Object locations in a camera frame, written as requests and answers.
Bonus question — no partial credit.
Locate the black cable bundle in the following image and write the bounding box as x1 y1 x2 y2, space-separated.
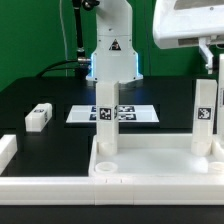
35 59 92 78

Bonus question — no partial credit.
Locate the fiducial marker plate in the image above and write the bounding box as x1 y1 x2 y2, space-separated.
66 105 159 124

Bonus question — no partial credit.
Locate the white front fence bar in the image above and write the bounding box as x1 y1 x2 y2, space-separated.
0 175 224 205

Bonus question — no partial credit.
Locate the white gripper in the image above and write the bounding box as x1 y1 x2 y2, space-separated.
153 0 224 74

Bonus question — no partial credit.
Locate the white desk top tray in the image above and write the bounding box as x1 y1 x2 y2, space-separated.
88 134 224 177

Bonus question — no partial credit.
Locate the white left fence block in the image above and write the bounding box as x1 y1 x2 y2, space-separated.
0 135 17 175

